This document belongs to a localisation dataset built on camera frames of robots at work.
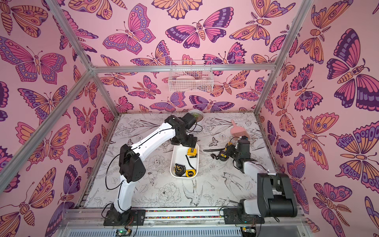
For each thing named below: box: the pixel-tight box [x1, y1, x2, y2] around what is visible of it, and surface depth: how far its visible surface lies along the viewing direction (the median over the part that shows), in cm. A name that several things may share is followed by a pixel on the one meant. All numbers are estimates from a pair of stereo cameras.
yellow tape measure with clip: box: [186, 147, 197, 157], surface depth 97 cm
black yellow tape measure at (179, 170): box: [173, 163, 187, 177], surface depth 89 cm
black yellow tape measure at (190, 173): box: [185, 154, 196, 178], surface depth 88 cm
